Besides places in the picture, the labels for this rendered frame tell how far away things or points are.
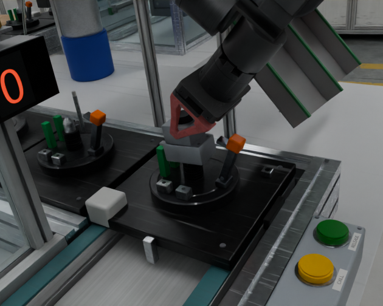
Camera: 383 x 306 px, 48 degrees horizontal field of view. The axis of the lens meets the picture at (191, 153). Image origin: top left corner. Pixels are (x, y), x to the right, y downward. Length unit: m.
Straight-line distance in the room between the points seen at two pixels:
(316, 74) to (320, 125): 0.23
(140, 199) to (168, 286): 0.14
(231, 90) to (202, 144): 0.11
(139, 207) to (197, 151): 0.13
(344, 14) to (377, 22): 0.32
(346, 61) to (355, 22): 3.63
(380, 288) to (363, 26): 4.05
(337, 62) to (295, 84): 0.19
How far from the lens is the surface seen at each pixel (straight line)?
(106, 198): 0.65
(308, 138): 1.01
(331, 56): 1.02
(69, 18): 1.50
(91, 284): 0.63
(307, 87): 0.86
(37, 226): 0.64
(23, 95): 0.52
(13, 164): 0.58
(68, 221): 0.68
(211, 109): 0.52
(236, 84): 0.52
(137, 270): 0.63
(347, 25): 4.63
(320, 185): 0.68
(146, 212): 0.63
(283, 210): 0.63
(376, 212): 0.81
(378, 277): 0.70
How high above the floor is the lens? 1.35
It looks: 30 degrees down
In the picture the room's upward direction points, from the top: 7 degrees counter-clockwise
